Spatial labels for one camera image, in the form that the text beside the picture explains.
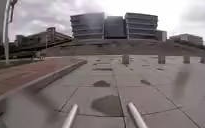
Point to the grey paved plaza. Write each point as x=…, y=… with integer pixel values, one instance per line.
x=133, y=90

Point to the large tiered building with glass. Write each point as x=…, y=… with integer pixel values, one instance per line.
x=88, y=26

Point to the red brick path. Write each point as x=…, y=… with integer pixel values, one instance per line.
x=23, y=73

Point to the pale stone kerb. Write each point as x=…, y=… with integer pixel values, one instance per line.
x=46, y=78

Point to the pale pole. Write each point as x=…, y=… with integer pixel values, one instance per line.
x=6, y=40

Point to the wide grey stairs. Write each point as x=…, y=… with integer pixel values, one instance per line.
x=123, y=48

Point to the low long building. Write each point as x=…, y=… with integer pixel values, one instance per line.
x=33, y=39

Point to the row of bollards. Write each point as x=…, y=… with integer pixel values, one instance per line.
x=161, y=59

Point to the small grey building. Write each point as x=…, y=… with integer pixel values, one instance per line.
x=161, y=35

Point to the low pale building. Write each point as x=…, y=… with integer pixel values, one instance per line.
x=188, y=38

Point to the robot's own part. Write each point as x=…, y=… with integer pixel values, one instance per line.
x=136, y=115
x=71, y=116

